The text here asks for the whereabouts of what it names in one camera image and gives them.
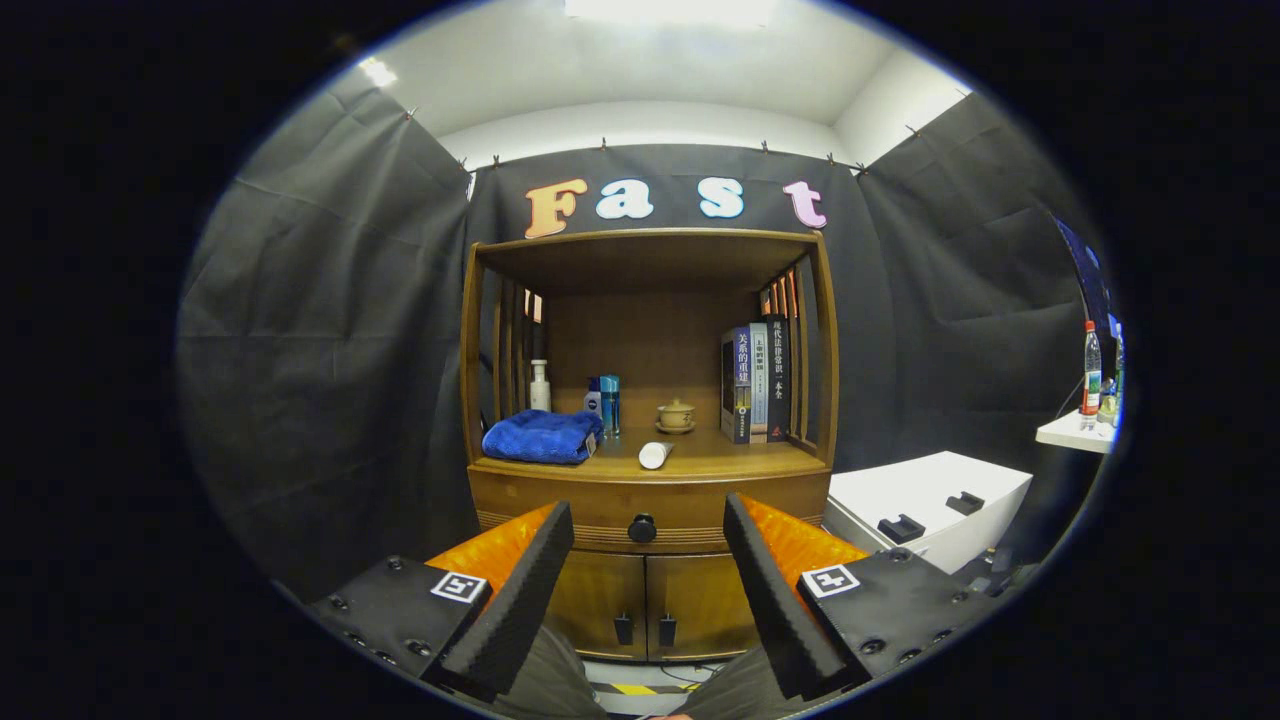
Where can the person's leg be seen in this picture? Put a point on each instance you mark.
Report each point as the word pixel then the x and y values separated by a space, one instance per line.
pixel 740 690
pixel 555 680

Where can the wooden drawer with black knob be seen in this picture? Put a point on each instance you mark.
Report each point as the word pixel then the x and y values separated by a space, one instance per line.
pixel 690 505

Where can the small ceiling light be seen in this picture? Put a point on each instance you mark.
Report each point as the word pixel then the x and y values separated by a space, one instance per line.
pixel 378 72

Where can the pale spine book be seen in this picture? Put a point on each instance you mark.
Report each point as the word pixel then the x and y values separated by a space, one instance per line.
pixel 759 380

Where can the white side table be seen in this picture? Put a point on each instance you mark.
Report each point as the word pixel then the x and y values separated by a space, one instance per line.
pixel 1070 432

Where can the beige lidded teacup with saucer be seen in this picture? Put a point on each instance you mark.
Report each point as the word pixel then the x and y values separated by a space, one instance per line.
pixel 676 417

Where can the wooden countertop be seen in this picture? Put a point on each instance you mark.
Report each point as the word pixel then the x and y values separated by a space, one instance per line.
pixel 720 458

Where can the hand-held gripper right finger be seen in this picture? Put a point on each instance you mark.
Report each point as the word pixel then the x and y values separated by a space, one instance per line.
pixel 778 600

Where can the black spine book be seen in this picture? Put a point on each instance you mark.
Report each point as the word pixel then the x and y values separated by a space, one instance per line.
pixel 778 380

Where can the white pump bottle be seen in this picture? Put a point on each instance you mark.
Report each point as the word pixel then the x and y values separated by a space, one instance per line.
pixel 540 392

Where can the green plastic bottle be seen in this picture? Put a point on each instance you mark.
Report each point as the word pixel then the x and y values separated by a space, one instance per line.
pixel 1114 380

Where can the blue folded towel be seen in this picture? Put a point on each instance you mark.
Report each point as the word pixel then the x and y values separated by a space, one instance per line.
pixel 540 438

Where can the red label water bottle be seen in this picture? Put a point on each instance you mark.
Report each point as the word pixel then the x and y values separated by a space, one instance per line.
pixel 1091 375

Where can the dark blue banner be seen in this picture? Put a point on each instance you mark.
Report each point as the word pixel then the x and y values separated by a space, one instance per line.
pixel 1090 275

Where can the wooden cabinet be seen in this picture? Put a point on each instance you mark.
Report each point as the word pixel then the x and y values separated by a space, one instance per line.
pixel 650 350

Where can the small white blue bottle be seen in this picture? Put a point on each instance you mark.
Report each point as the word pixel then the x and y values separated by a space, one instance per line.
pixel 593 403

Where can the white tube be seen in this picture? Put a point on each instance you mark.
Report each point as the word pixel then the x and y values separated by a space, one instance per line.
pixel 654 456

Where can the white storage box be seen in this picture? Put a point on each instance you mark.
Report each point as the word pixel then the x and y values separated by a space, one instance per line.
pixel 930 485

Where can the clear blue bottle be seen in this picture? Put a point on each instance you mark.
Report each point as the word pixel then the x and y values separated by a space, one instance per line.
pixel 609 405

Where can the black backdrop cloth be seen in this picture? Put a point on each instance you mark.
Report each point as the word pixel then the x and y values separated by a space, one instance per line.
pixel 320 370

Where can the blue spine book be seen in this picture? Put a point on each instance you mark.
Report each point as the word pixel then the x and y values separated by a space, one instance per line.
pixel 740 385

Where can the person's right leg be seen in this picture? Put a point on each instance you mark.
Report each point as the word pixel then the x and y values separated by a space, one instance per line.
pixel 740 690

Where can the black equipment pile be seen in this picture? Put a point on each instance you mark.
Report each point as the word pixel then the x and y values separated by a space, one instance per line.
pixel 1000 580

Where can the wooden cabinet door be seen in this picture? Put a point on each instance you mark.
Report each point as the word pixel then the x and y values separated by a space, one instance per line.
pixel 705 600
pixel 600 600

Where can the person's left leg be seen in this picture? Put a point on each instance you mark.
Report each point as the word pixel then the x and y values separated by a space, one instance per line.
pixel 555 680

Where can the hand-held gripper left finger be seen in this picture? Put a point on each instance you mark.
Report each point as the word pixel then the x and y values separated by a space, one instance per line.
pixel 525 610

